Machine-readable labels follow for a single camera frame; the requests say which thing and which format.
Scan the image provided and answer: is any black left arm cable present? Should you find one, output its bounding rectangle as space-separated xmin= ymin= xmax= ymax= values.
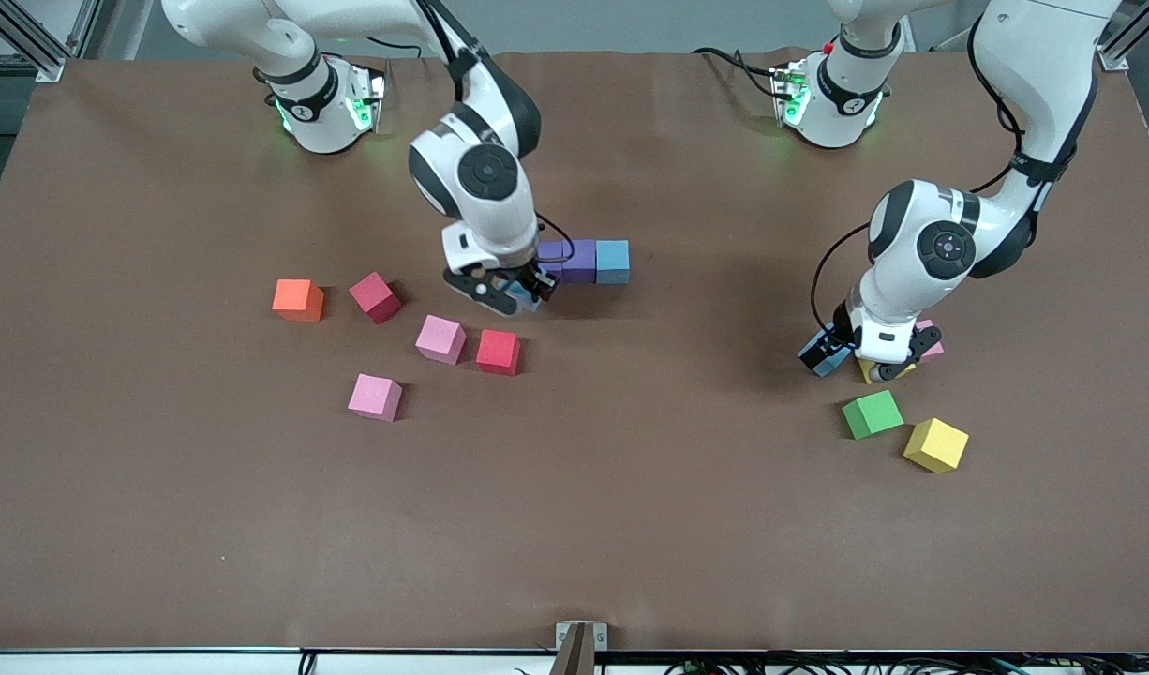
xmin=811 ymin=19 xmax=1027 ymax=331

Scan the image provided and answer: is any orange foam cube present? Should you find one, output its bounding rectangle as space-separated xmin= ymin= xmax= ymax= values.
xmin=272 ymin=278 xmax=327 ymax=324

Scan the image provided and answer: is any green foam cube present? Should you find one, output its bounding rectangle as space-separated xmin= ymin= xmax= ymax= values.
xmin=842 ymin=389 xmax=906 ymax=442

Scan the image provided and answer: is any aluminium frame profile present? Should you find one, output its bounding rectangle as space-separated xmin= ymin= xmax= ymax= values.
xmin=1097 ymin=0 xmax=1149 ymax=74
xmin=0 ymin=0 xmax=102 ymax=85

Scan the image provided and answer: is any brown table cover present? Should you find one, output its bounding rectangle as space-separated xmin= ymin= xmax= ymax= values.
xmin=0 ymin=49 xmax=1149 ymax=654

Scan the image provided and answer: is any crimson foam cube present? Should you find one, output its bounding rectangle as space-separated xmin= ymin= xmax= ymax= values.
xmin=349 ymin=271 xmax=405 ymax=325

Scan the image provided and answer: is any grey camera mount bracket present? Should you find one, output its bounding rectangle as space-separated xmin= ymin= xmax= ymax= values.
xmin=551 ymin=621 xmax=609 ymax=675

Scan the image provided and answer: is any yellow foam cube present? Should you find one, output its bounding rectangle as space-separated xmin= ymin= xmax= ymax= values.
xmin=903 ymin=417 xmax=970 ymax=474
xmin=858 ymin=356 xmax=916 ymax=385

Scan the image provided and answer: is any light blue foam cube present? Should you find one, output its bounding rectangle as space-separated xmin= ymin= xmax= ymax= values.
xmin=596 ymin=240 xmax=632 ymax=285
xmin=502 ymin=277 xmax=544 ymax=314
xmin=798 ymin=333 xmax=852 ymax=379

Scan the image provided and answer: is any black base cable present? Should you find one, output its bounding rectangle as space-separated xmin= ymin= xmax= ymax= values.
xmin=692 ymin=45 xmax=783 ymax=102

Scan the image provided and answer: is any red foam cube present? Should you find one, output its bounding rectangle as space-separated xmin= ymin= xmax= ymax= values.
xmin=475 ymin=328 xmax=522 ymax=378

